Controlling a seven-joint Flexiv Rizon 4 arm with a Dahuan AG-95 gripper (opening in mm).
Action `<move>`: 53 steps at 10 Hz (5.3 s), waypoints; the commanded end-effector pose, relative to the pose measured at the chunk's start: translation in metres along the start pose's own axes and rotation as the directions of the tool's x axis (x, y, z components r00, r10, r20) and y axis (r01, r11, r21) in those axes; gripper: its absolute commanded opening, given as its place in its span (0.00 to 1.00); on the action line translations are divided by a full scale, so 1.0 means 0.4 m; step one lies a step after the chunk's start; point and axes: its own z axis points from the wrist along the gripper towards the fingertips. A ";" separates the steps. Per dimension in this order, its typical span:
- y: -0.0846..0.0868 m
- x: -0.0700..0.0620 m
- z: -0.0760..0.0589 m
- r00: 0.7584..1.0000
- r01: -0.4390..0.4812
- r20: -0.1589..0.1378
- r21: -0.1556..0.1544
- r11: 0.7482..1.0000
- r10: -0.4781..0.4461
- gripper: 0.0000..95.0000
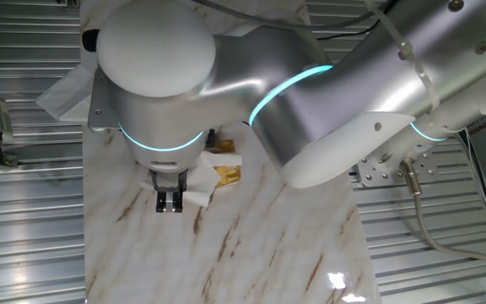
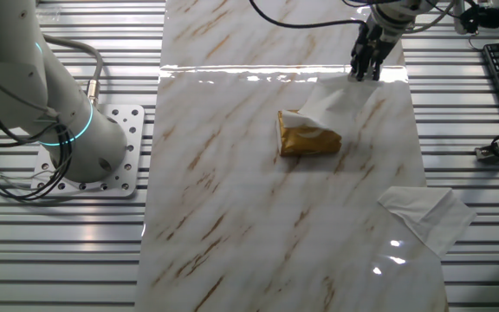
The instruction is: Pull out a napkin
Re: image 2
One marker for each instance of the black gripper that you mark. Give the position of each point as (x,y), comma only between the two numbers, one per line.
(373,43)

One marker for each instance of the white pulled napkin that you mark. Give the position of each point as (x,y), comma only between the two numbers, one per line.
(336,102)

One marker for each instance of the loose flat white napkin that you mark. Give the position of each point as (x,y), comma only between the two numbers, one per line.
(431,216)

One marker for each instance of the gold tissue pack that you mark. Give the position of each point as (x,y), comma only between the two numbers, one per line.
(310,146)

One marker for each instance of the marble pattern table mat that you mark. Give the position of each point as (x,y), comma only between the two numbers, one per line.
(241,216)

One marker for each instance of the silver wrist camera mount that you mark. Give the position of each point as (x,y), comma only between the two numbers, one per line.
(459,17)

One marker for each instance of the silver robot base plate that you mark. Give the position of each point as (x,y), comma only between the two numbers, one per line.
(133,125)

